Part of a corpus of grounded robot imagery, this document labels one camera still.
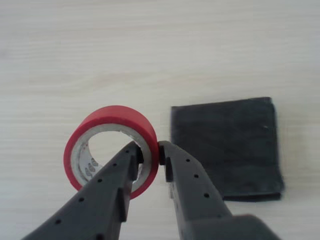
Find red tape roll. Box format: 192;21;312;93
62;104;160;201

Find dark grey folded mat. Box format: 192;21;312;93
170;95;286;202

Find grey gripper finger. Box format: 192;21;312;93
158;140;236;227
21;141;145;240

